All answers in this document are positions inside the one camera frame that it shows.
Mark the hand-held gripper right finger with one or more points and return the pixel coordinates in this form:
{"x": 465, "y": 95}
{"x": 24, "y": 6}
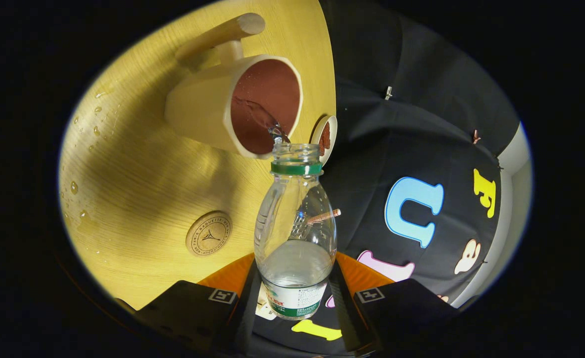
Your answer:
{"x": 344, "y": 308}

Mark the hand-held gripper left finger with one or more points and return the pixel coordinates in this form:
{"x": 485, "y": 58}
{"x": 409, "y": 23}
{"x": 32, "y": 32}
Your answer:
{"x": 246, "y": 313}

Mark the clear plastic juice bottle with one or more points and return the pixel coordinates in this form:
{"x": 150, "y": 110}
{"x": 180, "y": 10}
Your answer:
{"x": 295, "y": 268}

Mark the round cork coaster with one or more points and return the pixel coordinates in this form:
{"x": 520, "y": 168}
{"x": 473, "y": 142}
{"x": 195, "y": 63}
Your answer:
{"x": 209, "y": 234}

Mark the pink checked straw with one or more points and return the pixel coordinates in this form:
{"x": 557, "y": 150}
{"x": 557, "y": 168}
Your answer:
{"x": 327, "y": 215}

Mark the wooden table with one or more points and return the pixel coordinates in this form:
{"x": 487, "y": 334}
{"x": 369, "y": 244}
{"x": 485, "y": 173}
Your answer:
{"x": 148, "y": 174}

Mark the red-brown sausage piece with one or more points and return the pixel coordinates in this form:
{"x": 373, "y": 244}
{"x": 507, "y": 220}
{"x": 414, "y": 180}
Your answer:
{"x": 325, "y": 136}

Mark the white round plate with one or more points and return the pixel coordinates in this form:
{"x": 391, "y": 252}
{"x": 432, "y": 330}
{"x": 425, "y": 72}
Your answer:
{"x": 333, "y": 134}

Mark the black backdrop cloth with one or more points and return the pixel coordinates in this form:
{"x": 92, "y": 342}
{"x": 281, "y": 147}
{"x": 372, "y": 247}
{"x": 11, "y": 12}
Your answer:
{"x": 397, "y": 124}

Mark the orange cloth clip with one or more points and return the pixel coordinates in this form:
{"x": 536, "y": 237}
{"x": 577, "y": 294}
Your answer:
{"x": 476, "y": 136}

